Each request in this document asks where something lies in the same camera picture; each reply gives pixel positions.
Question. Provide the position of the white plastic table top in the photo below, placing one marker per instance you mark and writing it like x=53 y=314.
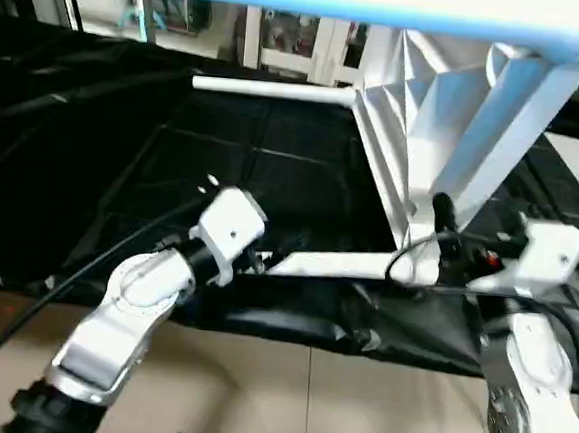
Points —
x=448 y=119

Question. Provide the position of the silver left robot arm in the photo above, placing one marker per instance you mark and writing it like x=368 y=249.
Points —
x=121 y=324

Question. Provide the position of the black work mat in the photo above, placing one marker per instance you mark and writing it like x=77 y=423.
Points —
x=123 y=163

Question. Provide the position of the white glass door cabinet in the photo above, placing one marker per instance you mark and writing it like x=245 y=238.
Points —
x=303 y=45

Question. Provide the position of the teal stand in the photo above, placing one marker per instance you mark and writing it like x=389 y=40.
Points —
x=150 y=15

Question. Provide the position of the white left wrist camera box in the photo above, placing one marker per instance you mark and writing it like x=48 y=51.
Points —
x=230 y=227

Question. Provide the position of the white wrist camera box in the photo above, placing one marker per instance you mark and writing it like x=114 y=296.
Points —
x=542 y=256
x=230 y=227

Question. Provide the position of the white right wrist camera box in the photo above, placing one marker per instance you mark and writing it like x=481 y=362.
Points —
x=542 y=256

